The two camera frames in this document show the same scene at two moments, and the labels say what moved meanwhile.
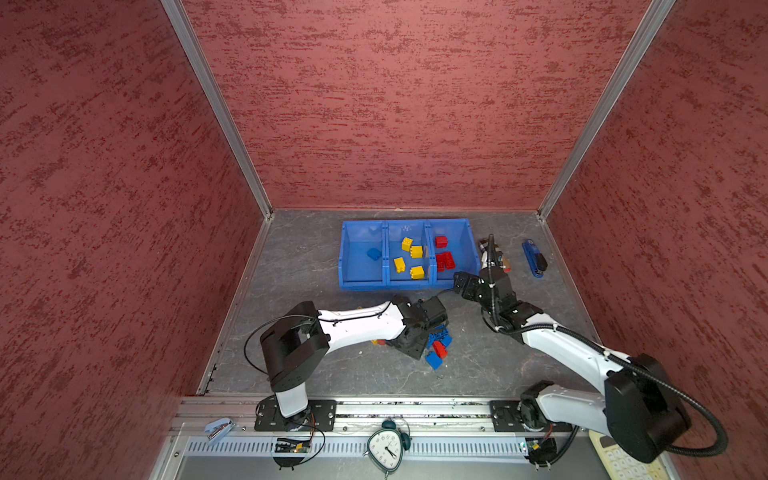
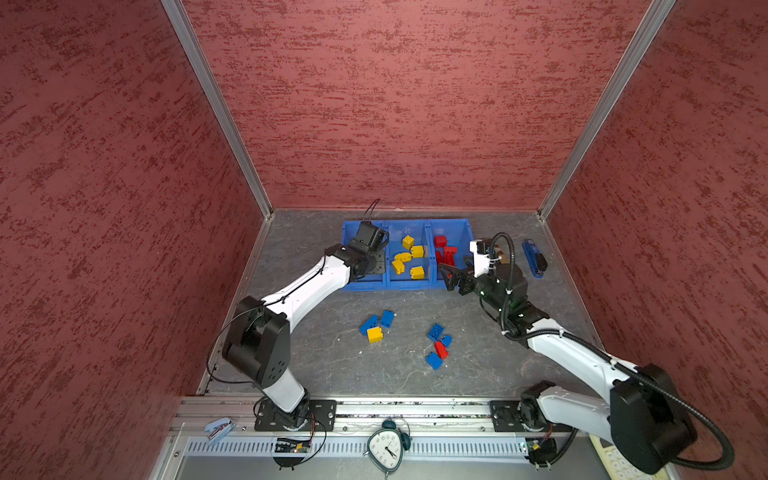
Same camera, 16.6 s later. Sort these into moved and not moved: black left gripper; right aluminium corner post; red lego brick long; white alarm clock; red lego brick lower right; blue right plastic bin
Moved: red lego brick long; black left gripper
Not moved: blue right plastic bin; right aluminium corner post; red lego brick lower right; white alarm clock
